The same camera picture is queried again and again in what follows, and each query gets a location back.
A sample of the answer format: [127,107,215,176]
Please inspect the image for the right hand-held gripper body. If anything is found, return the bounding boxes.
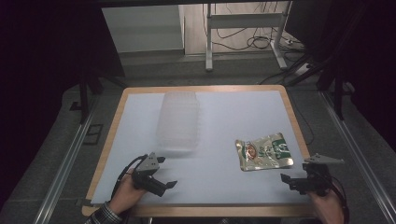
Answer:
[289,153,346,197]

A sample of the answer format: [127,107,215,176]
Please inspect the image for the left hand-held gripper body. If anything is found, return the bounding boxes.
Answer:
[131,151,168,198]

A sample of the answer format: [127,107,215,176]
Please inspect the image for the gold and green snack packet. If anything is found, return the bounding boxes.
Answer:
[234,132,295,173]

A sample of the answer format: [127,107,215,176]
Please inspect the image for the clear plastic container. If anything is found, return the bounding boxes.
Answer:
[155,91,201,152]

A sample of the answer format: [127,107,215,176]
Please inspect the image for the person's left hand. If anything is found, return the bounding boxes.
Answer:
[107,168,148,216]

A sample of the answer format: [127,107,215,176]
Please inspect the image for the person's right hand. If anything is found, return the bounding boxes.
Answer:
[307,186,346,224]

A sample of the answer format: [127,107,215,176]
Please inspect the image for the wooden framed white board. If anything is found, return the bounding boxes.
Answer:
[90,91,312,206]

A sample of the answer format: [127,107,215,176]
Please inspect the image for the person's left plaid sleeve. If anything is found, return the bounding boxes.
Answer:
[83,201,124,224]

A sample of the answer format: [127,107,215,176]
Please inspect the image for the black metal stand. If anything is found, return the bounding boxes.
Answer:
[69,69,129,125]
[286,3,375,121]

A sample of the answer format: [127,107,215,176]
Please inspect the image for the white power strip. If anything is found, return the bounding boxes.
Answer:
[294,63,314,77]

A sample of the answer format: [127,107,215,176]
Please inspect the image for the right hand-held gripper cable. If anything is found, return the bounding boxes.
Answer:
[330,176,351,224]

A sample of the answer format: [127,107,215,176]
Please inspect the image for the silver aluminium rail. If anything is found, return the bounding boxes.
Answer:
[320,91,396,224]
[32,102,97,224]

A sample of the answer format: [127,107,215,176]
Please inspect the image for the black floor cables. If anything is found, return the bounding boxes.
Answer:
[213,1,307,52]

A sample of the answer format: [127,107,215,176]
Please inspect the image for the white metal desk frame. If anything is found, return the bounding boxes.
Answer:
[204,1,293,73]

